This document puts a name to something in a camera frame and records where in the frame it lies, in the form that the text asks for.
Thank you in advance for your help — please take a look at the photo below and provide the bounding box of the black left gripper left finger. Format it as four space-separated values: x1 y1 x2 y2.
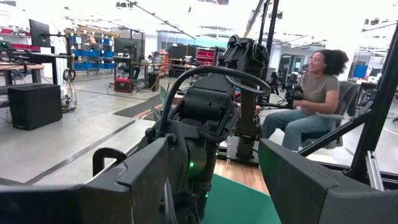
0 136 171 224

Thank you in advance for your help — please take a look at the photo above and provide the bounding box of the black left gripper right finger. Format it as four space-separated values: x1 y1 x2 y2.
257 138 398 224

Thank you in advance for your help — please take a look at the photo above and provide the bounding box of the black monitor on arm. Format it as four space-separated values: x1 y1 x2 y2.
29 19 68 48

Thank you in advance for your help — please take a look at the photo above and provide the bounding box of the green plastic bin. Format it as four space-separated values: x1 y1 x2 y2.
201 173 282 224

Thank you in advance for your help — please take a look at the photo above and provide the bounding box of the black floor mat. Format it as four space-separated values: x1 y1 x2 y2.
113 93 164 121

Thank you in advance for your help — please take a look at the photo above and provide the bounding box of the snake plant in white pot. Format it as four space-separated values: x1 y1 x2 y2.
151 86 171 123

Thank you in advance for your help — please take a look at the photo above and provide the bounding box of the person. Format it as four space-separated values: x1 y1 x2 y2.
261 49 351 152

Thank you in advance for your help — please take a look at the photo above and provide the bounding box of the grey office chair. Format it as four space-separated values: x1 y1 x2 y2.
300 80 362 150

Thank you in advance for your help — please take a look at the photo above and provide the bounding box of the black box cabinet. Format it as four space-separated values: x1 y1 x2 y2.
7 83 63 131

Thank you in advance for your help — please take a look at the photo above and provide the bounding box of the red equipment case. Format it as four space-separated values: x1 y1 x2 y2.
113 76 135 94

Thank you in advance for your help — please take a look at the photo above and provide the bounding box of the rack with red bins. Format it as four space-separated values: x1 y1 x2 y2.
195 47 218 67

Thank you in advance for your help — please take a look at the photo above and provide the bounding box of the shelf with blue bins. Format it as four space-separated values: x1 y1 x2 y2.
68 30 116 75

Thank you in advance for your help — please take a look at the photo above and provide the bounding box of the black computer monitor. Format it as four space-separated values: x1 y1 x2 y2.
113 37 146 58

